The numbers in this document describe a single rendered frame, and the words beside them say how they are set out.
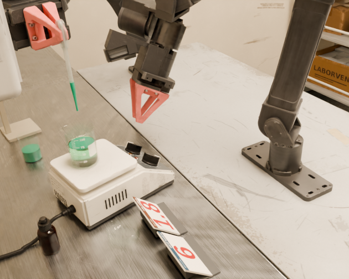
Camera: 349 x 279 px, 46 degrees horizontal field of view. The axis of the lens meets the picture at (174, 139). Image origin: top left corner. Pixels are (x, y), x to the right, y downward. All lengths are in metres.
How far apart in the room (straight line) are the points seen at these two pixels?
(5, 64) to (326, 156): 0.77
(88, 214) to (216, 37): 2.08
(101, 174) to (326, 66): 2.36
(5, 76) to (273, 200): 0.62
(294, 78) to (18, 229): 0.55
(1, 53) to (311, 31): 0.55
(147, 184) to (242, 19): 2.10
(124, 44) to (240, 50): 2.08
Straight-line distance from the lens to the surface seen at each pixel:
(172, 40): 0.79
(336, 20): 2.87
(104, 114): 1.11
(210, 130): 1.00
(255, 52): 2.91
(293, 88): 0.76
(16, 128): 1.11
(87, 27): 2.27
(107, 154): 0.77
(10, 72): 0.25
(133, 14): 0.82
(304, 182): 0.83
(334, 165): 0.91
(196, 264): 0.65
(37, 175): 0.92
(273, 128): 0.77
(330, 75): 2.93
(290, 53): 0.74
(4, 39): 0.24
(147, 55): 0.78
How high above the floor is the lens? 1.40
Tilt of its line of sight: 31 degrees down
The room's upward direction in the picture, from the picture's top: 3 degrees counter-clockwise
